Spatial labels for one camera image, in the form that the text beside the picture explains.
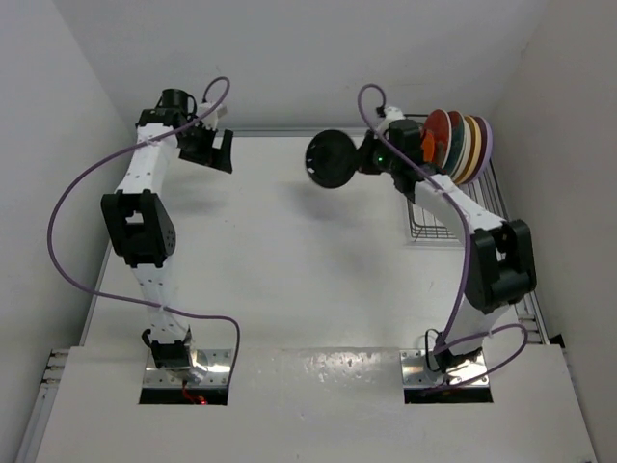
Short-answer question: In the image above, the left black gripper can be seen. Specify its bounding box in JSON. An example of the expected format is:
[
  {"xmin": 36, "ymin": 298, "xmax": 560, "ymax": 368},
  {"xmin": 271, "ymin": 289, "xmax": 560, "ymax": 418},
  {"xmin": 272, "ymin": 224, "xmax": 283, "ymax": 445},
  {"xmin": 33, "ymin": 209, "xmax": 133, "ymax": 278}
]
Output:
[{"xmin": 176, "ymin": 121, "xmax": 230, "ymax": 174}]

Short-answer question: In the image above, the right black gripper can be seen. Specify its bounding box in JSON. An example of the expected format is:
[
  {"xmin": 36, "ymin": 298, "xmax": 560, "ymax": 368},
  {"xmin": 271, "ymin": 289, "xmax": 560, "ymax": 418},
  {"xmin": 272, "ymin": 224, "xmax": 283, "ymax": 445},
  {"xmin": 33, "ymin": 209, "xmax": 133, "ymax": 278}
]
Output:
[{"xmin": 350, "ymin": 129, "xmax": 400, "ymax": 176}]

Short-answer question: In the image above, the black plate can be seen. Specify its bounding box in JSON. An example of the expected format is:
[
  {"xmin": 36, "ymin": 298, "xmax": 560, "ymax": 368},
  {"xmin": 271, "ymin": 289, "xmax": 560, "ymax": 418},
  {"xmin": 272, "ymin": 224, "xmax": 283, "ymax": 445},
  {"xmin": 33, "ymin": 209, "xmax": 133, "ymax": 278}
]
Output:
[{"xmin": 305, "ymin": 129, "xmax": 360, "ymax": 189}]

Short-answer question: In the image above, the orange plate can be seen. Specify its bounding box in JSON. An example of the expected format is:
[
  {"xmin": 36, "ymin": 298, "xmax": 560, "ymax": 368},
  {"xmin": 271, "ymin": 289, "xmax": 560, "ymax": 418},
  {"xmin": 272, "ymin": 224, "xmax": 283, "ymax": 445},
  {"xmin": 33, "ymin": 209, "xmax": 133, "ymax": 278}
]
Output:
[{"xmin": 421, "ymin": 127, "xmax": 436, "ymax": 163}]

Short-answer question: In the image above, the red floral plate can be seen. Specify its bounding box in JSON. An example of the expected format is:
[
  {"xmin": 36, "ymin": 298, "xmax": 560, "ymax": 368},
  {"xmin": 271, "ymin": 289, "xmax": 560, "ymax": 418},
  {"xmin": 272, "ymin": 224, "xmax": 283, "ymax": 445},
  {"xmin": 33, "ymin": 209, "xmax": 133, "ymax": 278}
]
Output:
[
  {"xmin": 423, "ymin": 109, "xmax": 451, "ymax": 167},
  {"xmin": 443, "ymin": 111, "xmax": 465, "ymax": 176}
]

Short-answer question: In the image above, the cream white plate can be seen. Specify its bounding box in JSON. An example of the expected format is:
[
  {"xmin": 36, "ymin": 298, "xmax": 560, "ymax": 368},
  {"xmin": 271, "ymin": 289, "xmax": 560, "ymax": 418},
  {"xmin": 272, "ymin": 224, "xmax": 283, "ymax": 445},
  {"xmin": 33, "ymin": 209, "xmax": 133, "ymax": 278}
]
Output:
[{"xmin": 452, "ymin": 115, "xmax": 474, "ymax": 184}]

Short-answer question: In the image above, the yellow bear plate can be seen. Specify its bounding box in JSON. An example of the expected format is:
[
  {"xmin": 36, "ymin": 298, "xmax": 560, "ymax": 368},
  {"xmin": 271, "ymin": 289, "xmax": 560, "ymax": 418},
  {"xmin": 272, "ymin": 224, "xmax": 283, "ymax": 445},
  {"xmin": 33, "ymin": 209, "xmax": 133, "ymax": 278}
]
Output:
[{"xmin": 458, "ymin": 116, "xmax": 482, "ymax": 184}]

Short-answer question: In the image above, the purple plate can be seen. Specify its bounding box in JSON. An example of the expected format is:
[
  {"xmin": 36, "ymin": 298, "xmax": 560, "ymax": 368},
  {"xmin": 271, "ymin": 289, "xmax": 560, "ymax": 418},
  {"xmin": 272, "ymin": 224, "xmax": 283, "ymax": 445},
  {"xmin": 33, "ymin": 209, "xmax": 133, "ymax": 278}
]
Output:
[{"xmin": 466, "ymin": 116, "xmax": 494, "ymax": 183}]

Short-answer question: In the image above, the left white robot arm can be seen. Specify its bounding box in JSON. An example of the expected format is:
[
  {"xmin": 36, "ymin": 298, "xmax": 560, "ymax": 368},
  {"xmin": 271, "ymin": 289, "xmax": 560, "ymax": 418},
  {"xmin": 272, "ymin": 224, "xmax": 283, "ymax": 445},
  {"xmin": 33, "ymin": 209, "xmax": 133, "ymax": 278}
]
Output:
[{"xmin": 101, "ymin": 89, "xmax": 233, "ymax": 383}]

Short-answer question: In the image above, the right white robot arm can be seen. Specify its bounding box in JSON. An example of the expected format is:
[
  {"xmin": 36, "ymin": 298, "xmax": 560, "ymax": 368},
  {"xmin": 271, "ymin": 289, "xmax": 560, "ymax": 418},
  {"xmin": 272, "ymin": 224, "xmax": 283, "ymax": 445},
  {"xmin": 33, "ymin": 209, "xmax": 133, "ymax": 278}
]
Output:
[{"xmin": 359, "ymin": 119, "xmax": 537, "ymax": 372}]

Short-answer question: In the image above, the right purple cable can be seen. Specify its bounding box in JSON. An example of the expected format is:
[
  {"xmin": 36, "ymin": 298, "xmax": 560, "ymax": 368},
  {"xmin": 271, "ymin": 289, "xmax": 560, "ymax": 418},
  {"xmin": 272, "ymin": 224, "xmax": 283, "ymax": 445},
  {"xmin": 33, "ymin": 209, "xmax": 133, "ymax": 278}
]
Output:
[{"xmin": 356, "ymin": 84, "xmax": 529, "ymax": 395}]

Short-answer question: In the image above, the purple cable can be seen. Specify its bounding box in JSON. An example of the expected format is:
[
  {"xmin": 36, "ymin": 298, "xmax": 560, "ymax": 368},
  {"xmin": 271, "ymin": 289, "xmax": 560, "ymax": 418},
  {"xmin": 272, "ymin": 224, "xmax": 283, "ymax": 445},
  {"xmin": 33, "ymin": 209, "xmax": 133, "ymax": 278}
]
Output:
[
  {"xmin": 356, "ymin": 84, "xmax": 529, "ymax": 395},
  {"xmin": 47, "ymin": 76, "xmax": 241, "ymax": 387}
]

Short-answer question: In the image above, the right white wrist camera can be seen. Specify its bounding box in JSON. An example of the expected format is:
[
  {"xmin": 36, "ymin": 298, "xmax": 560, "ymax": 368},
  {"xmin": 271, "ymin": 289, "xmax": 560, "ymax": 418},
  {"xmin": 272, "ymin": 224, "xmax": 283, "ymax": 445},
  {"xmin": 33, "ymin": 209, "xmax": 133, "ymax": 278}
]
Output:
[{"xmin": 377, "ymin": 106, "xmax": 406, "ymax": 133}]

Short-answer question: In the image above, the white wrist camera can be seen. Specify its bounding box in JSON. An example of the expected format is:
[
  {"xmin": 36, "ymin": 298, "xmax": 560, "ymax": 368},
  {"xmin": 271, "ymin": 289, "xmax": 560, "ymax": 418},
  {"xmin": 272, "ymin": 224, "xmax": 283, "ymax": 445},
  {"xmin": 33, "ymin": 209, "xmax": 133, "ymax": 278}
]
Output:
[
  {"xmin": 197, "ymin": 101, "xmax": 228, "ymax": 119},
  {"xmin": 377, "ymin": 106, "xmax": 406, "ymax": 133}
]

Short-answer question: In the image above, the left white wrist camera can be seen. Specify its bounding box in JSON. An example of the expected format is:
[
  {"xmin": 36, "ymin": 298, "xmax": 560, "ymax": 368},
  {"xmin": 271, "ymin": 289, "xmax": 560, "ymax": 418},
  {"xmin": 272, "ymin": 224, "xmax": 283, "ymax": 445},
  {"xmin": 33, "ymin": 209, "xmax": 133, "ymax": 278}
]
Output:
[{"xmin": 197, "ymin": 101, "xmax": 228, "ymax": 119}]

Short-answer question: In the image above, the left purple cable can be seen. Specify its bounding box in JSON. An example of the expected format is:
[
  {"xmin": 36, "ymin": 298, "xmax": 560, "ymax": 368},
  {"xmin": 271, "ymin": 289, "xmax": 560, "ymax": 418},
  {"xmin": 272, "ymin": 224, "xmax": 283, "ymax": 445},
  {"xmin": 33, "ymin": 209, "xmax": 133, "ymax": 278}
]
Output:
[{"xmin": 47, "ymin": 76, "xmax": 241, "ymax": 387}]

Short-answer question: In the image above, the wire dish rack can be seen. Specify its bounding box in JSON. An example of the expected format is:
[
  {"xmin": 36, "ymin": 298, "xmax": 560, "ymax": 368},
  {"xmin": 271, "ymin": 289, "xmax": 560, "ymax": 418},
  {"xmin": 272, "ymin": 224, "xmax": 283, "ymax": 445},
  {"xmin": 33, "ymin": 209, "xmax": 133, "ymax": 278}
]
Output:
[{"xmin": 402, "ymin": 113, "xmax": 507, "ymax": 242}]

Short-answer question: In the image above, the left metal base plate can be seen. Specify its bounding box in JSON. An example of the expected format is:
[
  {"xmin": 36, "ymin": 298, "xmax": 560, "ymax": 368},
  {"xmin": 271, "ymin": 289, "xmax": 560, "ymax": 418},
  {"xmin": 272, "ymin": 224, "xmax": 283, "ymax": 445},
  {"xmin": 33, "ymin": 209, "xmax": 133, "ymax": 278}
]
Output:
[{"xmin": 142, "ymin": 348, "xmax": 232, "ymax": 389}]

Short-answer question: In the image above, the metal base plate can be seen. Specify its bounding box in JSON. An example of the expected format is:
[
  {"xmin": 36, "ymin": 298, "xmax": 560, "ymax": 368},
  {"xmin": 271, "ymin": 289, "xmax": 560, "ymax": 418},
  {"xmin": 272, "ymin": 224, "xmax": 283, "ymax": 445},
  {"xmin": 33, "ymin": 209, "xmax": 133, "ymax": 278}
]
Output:
[
  {"xmin": 399, "ymin": 349, "xmax": 490, "ymax": 390},
  {"xmin": 142, "ymin": 348, "xmax": 232, "ymax": 389}
]

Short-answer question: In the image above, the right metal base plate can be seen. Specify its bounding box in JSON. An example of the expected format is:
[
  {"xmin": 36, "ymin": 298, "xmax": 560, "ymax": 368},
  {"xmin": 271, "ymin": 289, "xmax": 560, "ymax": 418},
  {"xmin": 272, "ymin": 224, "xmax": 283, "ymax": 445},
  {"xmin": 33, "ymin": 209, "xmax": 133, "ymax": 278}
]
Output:
[{"xmin": 399, "ymin": 349, "xmax": 490, "ymax": 390}]

